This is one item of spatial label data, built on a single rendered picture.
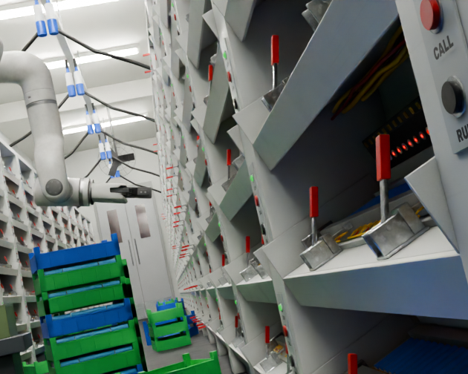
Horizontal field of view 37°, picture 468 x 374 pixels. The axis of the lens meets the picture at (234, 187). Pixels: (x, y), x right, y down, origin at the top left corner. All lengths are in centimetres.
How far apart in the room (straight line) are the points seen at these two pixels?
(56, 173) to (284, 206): 111
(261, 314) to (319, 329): 70
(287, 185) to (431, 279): 56
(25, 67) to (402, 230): 171
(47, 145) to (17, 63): 26
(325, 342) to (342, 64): 51
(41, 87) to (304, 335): 135
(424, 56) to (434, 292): 16
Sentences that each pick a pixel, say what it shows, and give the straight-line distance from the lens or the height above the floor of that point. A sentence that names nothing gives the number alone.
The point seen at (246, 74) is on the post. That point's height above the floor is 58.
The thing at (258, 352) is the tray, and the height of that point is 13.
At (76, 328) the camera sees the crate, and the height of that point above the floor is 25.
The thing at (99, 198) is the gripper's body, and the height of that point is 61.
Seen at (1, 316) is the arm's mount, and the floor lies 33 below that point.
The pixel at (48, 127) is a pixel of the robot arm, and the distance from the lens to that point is 210.
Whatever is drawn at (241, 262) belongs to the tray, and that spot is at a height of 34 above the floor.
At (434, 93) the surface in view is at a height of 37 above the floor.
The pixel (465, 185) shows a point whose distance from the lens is 37.
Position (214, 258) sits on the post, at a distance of 238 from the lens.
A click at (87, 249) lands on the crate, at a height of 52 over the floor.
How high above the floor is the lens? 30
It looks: 7 degrees up
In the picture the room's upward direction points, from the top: 12 degrees counter-clockwise
